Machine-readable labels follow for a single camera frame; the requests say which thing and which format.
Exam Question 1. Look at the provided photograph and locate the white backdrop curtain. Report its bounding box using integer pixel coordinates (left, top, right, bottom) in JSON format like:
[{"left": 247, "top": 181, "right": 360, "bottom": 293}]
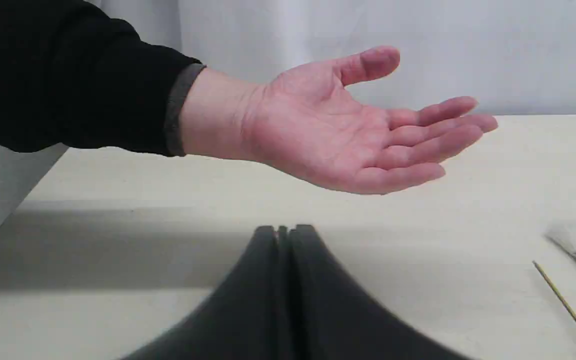
[{"left": 88, "top": 0, "right": 576, "bottom": 116}]

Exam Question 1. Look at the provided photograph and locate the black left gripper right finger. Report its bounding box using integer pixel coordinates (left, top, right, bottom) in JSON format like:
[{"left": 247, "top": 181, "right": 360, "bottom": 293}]
[{"left": 288, "top": 224, "right": 474, "bottom": 360}]

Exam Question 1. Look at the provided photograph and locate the person's open bare hand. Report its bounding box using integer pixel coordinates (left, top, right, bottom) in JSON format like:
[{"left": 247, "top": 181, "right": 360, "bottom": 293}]
[{"left": 178, "top": 46, "right": 498, "bottom": 195}]

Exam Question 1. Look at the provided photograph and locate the forearm in black sleeve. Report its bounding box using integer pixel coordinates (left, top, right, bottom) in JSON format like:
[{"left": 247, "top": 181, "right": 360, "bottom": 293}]
[{"left": 0, "top": 0, "right": 204, "bottom": 157}]

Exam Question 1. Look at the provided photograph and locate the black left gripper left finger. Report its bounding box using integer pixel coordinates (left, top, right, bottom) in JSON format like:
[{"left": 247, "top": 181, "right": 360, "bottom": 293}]
[{"left": 120, "top": 225, "right": 281, "bottom": 360}]

